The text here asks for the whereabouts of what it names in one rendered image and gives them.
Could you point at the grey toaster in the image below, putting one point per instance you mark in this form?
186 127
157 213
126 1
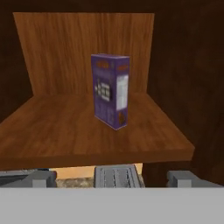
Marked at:
118 176

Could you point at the brown wooden cabinet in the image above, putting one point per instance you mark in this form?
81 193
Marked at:
87 73

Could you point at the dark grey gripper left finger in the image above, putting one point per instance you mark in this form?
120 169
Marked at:
40 178

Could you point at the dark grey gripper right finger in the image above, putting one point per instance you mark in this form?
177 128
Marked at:
183 178

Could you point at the purple cereal box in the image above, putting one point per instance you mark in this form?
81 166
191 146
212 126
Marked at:
109 90

